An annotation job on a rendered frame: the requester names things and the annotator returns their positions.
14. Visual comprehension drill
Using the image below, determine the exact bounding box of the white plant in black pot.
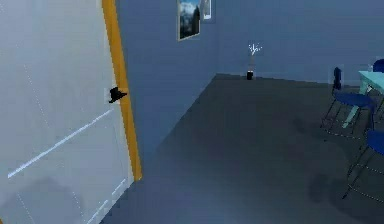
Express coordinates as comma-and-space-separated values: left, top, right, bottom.
245, 42, 263, 81

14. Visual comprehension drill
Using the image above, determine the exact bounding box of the framed landscape picture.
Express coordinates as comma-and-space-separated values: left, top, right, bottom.
176, 0, 203, 42

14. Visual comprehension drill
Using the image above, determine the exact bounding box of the small white framed picture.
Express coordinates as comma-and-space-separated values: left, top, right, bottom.
201, 0, 213, 21

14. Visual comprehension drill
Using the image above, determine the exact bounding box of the white room door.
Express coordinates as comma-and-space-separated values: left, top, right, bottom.
0, 0, 144, 224

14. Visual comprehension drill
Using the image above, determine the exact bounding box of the blue chair with black legs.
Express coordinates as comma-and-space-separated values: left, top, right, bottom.
371, 58, 384, 74
320, 66, 377, 140
341, 129, 384, 204

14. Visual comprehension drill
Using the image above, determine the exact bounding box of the pale teal table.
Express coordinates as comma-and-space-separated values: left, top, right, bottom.
341, 70, 384, 129

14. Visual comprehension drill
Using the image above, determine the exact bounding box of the black door handle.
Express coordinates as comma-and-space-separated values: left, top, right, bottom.
108, 86, 128, 104

